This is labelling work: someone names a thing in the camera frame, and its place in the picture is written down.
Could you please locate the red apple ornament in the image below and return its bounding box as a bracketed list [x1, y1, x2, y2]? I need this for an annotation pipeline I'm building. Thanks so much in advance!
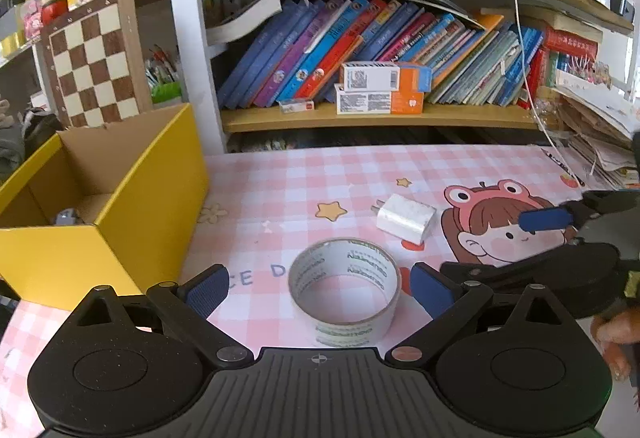
[40, 0, 71, 27]

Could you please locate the orange and white carton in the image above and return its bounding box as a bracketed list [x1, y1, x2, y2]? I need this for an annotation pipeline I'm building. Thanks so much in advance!
[340, 62, 433, 94]
[334, 88, 425, 115]

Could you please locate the yellow cardboard box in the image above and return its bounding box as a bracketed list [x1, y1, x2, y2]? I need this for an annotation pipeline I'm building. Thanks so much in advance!
[0, 103, 211, 312]

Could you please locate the row of red books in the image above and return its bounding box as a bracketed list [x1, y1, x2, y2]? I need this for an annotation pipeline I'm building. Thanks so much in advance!
[520, 47, 550, 110]

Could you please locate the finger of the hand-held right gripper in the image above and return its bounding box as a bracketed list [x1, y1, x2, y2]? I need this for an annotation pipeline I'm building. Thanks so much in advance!
[517, 191, 640, 234]
[440, 242, 623, 292]

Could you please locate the person's right hand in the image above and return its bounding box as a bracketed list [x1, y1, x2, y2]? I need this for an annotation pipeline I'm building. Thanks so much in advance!
[590, 305, 640, 382]

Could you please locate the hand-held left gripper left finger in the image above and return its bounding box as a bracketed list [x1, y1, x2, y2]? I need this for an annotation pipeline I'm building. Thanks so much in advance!
[60, 263, 254, 369]

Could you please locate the clear tape roll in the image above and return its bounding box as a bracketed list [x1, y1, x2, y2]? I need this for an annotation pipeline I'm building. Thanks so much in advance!
[289, 237, 402, 350]

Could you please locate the row of colourful books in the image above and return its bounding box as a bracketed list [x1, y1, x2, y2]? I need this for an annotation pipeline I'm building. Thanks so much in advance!
[217, 0, 547, 110]

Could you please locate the pile of papers and books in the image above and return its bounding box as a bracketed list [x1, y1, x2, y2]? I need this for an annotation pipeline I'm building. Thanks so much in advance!
[550, 83, 640, 191]

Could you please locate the wooden bookshelf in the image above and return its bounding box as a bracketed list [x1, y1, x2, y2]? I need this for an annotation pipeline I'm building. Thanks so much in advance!
[165, 0, 640, 155]

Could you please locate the green pen holder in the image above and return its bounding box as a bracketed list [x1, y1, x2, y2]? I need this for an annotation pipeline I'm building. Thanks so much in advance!
[145, 46, 184, 102]

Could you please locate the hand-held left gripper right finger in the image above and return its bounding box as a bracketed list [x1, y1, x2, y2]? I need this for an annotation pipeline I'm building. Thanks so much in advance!
[385, 262, 576, 367]

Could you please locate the thick red dictionary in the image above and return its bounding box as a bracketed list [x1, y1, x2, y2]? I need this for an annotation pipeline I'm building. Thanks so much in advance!
[542, 28, 599, 65]

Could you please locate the wooden chessboard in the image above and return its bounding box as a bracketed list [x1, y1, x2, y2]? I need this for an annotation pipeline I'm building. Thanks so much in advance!
[39, 0, 154, 129]

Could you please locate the white cable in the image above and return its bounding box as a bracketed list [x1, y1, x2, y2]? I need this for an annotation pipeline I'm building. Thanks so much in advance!
[492, 0, 562, 147]

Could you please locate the pink printed desk mat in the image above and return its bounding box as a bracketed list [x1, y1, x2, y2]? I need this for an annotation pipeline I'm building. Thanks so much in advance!
[0, 143, 640, 438]

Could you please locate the black pen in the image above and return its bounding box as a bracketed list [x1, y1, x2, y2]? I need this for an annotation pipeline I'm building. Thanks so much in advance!
[542, 147, 587, 187]

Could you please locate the white charger plug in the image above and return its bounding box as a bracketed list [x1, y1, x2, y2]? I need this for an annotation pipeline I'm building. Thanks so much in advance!
[371, 193, 437, 247]

